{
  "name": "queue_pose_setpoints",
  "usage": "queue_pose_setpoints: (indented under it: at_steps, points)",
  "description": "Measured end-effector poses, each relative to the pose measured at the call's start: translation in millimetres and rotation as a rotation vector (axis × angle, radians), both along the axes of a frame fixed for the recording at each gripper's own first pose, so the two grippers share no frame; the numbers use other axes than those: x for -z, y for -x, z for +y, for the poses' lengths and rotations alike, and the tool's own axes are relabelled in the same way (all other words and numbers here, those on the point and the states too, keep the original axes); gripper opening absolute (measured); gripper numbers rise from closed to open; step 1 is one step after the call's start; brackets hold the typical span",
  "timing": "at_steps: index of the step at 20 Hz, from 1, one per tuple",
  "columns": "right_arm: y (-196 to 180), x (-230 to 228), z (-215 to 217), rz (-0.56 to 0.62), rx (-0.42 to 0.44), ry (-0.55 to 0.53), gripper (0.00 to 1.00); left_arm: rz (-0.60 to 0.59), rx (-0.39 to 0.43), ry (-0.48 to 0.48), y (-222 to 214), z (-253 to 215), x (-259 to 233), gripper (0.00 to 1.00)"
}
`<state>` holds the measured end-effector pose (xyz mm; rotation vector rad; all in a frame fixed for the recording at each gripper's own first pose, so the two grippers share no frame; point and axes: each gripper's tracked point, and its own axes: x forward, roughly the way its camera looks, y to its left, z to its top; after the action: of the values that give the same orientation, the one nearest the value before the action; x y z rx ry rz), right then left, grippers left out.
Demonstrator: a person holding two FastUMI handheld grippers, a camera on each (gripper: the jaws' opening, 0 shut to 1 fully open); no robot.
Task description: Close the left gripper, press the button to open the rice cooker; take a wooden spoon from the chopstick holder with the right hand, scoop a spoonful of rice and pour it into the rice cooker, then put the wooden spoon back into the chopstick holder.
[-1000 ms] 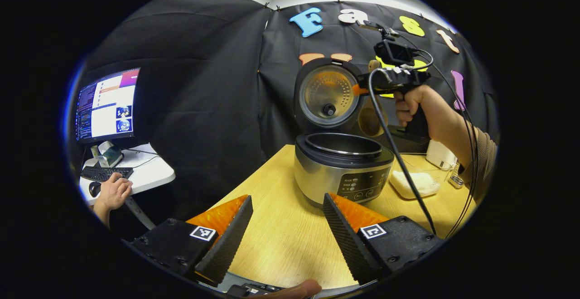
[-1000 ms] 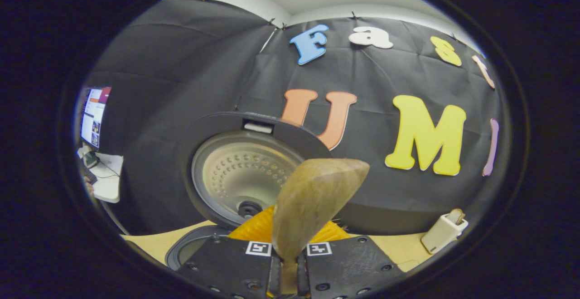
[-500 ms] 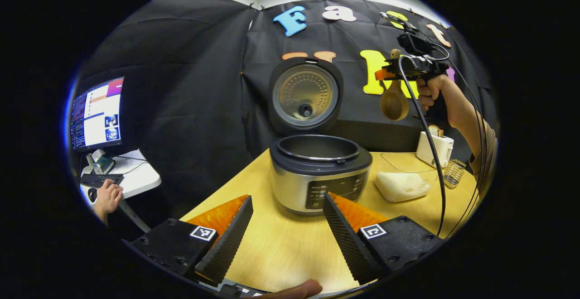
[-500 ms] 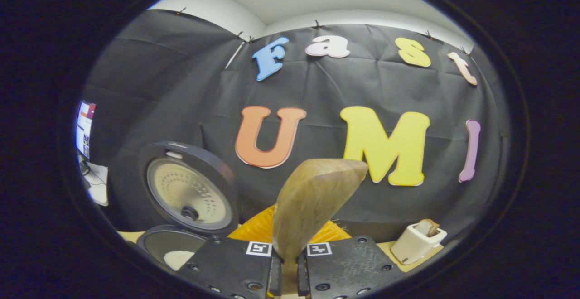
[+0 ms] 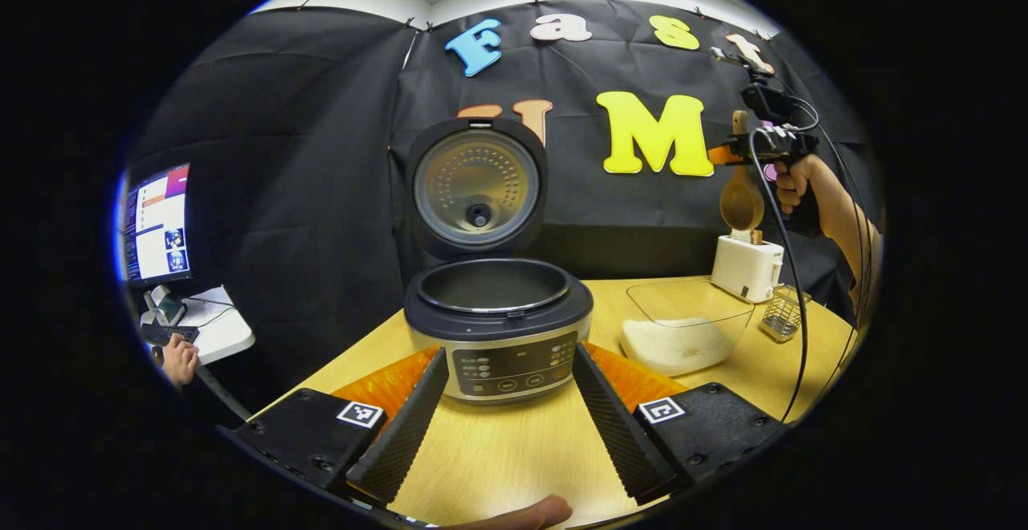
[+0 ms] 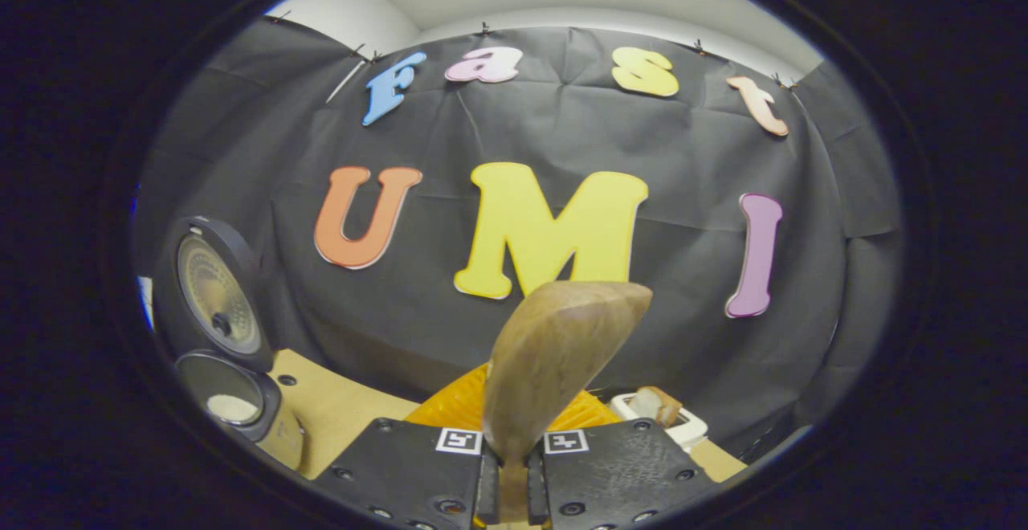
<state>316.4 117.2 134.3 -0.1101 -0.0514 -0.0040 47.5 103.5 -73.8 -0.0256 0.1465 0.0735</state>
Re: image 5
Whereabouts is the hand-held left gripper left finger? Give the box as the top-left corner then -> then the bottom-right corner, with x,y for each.
217,347 -> 451,507

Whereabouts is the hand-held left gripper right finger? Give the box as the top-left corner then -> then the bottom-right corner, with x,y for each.
572,342 -> 792,507

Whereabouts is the wooden spoon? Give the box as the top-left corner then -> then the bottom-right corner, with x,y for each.
719,110 -> 766,232

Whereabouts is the metal wire chopstick holder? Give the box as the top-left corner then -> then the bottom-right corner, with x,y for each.
759,285 -> 812,344

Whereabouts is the grey rice cooker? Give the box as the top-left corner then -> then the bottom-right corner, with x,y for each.
403,116 -> 595,405

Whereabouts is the white toaster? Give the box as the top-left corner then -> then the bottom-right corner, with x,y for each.
711,234 -> 785,304

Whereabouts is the clear glass bowl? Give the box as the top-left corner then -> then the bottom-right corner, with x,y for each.
618,279 -> 756,378

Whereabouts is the small white table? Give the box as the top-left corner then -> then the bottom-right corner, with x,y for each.
141,285 -> 256,366

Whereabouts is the black keyboard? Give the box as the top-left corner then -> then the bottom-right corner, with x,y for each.
141,323 -> 200,346

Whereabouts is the black backdrop cloth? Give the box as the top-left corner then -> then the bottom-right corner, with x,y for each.
120,0 -> 880,402

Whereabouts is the monitor stand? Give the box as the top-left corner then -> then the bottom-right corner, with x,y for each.
143,283 -> 187,326

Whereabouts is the computer monitor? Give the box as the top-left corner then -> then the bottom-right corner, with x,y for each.
120,162 -> 194,286

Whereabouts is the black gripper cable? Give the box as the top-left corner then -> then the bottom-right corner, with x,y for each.
747,128 -> 809,424

